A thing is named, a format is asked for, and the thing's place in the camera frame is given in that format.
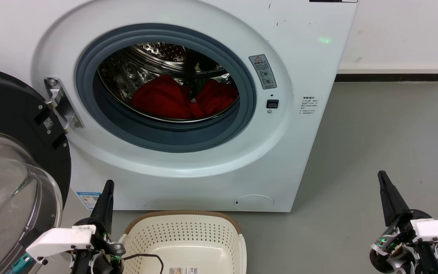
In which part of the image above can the metal door hinge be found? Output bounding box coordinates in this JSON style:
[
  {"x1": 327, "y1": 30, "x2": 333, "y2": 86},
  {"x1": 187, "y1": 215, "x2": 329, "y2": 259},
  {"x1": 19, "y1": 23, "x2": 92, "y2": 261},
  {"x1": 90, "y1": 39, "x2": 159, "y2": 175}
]
[{"x1": 44, "y1": 77, "x2": 84, "y2": 134}]

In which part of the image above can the white front-loading washing machine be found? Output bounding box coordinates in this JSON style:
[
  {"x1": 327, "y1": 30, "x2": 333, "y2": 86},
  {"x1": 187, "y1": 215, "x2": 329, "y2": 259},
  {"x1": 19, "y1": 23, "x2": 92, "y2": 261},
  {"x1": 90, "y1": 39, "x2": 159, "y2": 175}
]
[{"x1": 0, "y1": 0, "x2": 359, "y2": 212}]

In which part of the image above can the cream perforated laundry basket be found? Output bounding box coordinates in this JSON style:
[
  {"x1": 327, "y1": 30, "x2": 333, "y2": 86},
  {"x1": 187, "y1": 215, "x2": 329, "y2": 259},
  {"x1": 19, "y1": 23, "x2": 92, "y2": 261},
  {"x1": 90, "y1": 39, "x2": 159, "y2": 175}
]
[{"x1": 118, "y1": 210, "x2": 247, "y2": 274}]

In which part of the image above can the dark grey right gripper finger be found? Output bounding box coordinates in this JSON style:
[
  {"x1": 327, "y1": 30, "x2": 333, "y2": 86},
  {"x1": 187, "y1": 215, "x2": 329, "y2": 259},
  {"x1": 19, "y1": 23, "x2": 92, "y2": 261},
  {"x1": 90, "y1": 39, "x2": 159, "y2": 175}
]
[{"x1": 378, "y1": 170, "x2": 411, "y2": 227}]

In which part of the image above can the grey rubber door gasket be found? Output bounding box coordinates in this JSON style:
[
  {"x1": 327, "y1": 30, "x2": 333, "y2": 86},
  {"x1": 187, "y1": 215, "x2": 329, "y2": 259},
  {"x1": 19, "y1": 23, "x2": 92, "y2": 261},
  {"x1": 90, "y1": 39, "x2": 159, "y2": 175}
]
[{"x1": 75, "y1": 24, "x2": 257, "y2": 153}]

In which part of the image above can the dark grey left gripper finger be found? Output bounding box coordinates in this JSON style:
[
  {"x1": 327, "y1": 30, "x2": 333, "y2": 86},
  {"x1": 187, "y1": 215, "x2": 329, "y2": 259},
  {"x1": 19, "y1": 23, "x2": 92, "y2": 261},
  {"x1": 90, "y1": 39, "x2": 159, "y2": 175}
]
[{"x1": 91, "y1": 180, "x2": 114, "y2": 233}]

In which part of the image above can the small printed text label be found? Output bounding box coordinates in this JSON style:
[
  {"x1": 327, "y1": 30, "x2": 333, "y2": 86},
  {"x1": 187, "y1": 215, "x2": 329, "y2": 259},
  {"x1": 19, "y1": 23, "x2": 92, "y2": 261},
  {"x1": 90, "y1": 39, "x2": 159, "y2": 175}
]
[{"x1": 300, "y1": 95, "x2": 318, "y2": 116}]

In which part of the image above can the grey warning sticker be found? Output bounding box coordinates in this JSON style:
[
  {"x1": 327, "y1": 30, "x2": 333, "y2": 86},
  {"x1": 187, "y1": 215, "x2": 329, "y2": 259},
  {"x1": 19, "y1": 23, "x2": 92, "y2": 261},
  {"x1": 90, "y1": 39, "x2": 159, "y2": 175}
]
[{"x1": 249, "y1": 54, "x2": 277, "y2": 90}]

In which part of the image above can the round filter cover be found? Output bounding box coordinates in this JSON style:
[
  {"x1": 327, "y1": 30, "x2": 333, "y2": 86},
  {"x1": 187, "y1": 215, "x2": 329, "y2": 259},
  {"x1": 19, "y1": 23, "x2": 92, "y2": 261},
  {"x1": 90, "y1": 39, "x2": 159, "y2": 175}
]
[{"x1": 234, "y1": 194, "x2": 275, "y2": 211}]

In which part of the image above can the black washer door with glass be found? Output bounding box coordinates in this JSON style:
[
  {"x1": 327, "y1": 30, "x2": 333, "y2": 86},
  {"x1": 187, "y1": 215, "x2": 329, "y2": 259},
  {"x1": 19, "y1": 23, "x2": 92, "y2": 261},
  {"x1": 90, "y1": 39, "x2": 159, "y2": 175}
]
[{"x1": 0, "y1": 65, "x2": 72, "y2": 274}]

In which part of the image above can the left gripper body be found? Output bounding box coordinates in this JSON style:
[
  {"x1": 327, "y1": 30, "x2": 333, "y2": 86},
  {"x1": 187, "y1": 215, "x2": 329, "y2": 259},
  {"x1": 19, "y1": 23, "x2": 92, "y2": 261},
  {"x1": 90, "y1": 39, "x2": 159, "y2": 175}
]
[{"x1": 71, "y1": 218, "x2": 126, "y2": 274}]

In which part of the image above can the stainless steel washing machine drum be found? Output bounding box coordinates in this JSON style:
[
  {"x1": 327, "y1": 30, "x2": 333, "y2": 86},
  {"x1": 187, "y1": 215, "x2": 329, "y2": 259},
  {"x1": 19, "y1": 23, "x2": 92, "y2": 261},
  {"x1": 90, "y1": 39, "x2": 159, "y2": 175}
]
[{"x1": 97, "y1": 42, "x2": 240, "y2": 123}]

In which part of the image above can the blue energy label sticker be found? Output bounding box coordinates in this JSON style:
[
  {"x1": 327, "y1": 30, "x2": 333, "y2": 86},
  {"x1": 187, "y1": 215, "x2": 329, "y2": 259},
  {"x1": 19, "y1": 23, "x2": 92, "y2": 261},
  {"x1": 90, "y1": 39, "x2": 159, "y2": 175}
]
[{"x1": 76, "y1": 191, "x2": 102, "y2": 210}]

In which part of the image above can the teal connector plug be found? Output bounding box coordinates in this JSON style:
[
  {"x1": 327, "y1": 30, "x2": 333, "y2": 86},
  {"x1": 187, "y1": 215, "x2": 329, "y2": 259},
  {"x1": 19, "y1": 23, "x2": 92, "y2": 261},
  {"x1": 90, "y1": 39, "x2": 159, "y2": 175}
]
[{"x1": 13, "y1": 255, "x2": 34, "y2": 274}]

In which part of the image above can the red garment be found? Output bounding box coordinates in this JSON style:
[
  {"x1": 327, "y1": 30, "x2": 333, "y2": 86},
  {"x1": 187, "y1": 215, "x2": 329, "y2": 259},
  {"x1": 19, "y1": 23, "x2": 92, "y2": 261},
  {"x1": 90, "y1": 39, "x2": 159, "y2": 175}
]
[{"x1": 130, "y1": 75, "x2": 239, "y2": 119}]

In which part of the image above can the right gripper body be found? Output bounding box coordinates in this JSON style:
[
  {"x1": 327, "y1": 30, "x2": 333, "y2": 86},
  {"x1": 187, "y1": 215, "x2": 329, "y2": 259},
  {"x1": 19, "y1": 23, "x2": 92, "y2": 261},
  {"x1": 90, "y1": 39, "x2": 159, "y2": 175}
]
[{"x1": 369, "y1": 209, "x2": 438, "y2": 274}]

